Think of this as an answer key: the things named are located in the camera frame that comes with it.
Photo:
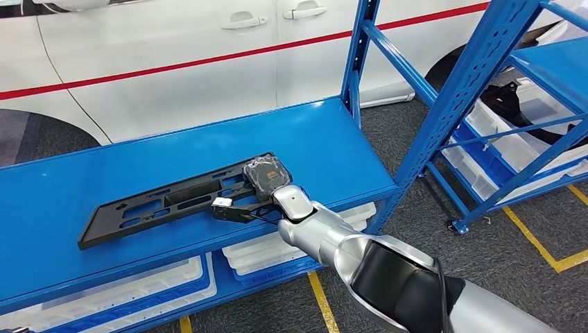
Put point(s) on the white car with red stripe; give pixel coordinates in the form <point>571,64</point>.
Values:
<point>161,55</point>

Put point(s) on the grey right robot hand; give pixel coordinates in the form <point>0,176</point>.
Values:
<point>268,177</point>

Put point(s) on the blue steel shelf rack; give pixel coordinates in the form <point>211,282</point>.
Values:
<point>55,197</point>
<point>560,69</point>

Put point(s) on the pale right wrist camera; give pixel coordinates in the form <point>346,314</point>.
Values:
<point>222,202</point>

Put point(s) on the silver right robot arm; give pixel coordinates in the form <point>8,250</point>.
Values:
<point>330,234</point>

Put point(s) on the yellow floor tape square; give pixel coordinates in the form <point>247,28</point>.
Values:
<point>569,263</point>

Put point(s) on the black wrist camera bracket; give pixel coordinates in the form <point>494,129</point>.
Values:
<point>234,213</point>

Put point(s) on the black curved plastic part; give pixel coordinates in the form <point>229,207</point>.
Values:
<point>500,99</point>

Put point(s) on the black plastic licence plate frame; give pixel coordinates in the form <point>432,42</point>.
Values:
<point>193,194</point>

